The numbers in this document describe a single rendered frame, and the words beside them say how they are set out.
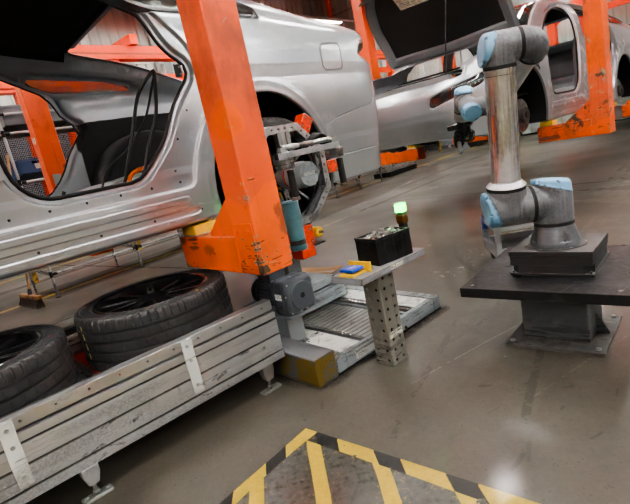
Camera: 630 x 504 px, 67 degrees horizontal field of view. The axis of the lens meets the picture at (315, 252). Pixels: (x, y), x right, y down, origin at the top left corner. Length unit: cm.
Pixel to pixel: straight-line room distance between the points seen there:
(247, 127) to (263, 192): 26
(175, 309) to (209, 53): 98
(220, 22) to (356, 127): 138
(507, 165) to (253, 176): 98
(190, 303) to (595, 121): 445
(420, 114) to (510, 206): 288
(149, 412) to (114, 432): 13
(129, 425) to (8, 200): 96
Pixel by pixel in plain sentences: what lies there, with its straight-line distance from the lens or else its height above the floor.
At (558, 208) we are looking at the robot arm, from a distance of 208.
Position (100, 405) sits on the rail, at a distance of 181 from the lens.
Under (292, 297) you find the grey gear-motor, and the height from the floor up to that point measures 33.
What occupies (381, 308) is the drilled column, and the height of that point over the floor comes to 27.
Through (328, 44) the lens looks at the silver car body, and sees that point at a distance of 306.
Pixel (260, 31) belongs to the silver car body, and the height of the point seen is 161.
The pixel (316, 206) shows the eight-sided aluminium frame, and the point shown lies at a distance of 266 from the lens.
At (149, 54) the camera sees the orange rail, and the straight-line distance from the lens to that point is 940.
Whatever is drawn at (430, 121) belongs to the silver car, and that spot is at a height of 98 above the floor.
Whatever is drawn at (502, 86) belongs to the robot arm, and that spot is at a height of 105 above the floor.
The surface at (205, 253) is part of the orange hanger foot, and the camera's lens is 229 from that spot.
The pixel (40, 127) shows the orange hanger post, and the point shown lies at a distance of 447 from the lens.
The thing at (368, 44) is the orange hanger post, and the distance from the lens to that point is 687.
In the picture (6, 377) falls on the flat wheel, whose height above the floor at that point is 48.
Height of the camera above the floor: 98
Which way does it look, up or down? 12 degrees down
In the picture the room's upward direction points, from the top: 12 degrees counter-clockwise
